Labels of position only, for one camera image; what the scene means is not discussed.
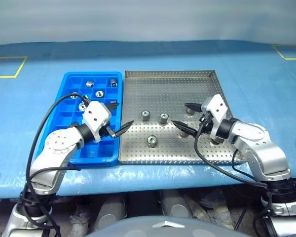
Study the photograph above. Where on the metal nut in tray middle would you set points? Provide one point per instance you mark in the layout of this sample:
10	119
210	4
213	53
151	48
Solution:
99	93

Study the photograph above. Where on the blue compartment tray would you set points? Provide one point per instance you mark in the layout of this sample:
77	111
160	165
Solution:
64	116

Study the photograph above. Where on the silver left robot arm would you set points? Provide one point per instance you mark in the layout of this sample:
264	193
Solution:
58	143

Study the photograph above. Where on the grey round cylinder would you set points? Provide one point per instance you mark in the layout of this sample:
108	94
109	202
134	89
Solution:
175	205
111	212

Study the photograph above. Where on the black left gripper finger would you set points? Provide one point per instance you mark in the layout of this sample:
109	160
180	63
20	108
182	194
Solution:
113	106
123	128

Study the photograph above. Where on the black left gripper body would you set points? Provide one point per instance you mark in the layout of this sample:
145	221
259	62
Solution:
106	131

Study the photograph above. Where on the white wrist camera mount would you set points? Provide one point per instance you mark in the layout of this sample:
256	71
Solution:
215	105
97	113

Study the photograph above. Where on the perforated metal tray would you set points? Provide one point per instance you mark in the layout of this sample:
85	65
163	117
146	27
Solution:
162	93

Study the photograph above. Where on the grey rounded shell with emblem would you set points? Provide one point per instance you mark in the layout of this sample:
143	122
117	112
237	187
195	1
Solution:
162	228

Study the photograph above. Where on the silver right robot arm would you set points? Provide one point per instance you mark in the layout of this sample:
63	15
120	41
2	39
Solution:
259	145

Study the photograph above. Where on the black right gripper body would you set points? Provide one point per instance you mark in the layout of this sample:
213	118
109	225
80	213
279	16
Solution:
206	123

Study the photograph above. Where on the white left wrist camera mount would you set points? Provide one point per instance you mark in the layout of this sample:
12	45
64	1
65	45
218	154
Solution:
97	113

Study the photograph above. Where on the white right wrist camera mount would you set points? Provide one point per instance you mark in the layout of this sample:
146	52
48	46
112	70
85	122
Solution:
215	105

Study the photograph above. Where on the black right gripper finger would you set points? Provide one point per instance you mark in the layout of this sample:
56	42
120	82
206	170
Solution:
193	106
185	126

